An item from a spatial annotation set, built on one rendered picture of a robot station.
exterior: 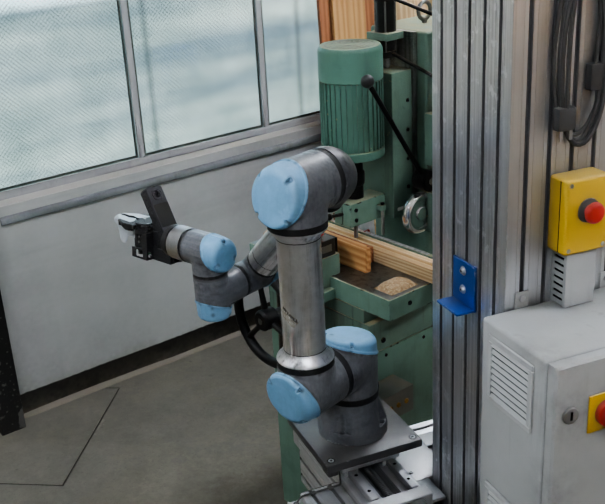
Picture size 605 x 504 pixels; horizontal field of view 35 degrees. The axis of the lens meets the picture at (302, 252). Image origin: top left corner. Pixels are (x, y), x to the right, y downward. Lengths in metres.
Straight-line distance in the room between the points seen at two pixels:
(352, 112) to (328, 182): 0.83
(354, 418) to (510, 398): 0.49
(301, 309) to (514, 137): 0.53
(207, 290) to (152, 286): 2.01
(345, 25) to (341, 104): 1.60
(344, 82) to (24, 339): 1.83
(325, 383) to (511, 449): 0.41
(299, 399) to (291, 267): 0.27
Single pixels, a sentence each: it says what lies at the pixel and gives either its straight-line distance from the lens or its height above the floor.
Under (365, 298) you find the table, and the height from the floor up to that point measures 0.88.
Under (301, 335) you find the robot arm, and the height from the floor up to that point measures 1.12.
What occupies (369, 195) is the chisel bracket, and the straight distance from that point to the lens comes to 2.76.
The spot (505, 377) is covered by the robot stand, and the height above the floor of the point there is 1.15.
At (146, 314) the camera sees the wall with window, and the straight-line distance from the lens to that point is 4.06.
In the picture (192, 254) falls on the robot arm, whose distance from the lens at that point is 2.02.
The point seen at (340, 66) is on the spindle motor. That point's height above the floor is 1.46.
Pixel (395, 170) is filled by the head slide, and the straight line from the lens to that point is 2.73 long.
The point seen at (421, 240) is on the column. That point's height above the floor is 0.91.
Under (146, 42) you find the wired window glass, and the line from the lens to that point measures 3.88.
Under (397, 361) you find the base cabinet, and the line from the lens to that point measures 2.73.
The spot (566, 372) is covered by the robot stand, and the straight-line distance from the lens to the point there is 1.55.
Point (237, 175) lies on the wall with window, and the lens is 4.12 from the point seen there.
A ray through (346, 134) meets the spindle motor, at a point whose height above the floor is 1.28.
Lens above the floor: 1.97
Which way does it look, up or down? 22 degrees down
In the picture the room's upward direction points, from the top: 3 degrees counter-clockwise
